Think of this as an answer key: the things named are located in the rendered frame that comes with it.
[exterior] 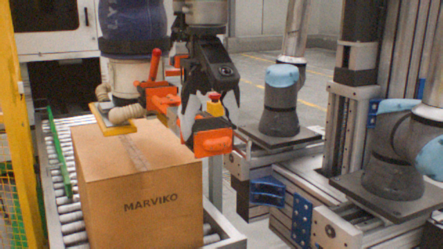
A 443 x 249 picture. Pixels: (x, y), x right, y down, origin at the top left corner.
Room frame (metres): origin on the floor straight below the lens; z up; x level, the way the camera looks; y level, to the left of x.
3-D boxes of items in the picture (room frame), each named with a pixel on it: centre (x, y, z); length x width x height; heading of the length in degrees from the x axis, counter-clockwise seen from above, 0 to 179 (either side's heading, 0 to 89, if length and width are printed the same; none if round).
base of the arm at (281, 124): (1.30, -0.22, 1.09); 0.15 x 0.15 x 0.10
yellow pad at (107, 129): (1.18, 0.36, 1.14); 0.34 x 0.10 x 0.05; 25
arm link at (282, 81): (1.31, -0.22, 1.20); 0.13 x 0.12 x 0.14; 159
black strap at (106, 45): (1.23, 0.27, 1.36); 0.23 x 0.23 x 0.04
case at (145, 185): (1.42, 0.37, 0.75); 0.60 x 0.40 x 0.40; 25
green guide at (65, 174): (2.34, 1.13, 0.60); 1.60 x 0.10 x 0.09; 27
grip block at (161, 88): (1.00, 0.17, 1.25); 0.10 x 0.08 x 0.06; 115
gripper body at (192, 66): (0.70, 0.03, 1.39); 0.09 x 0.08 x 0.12; 24
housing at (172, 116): (0.80, 0.08, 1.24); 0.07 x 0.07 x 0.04; 25
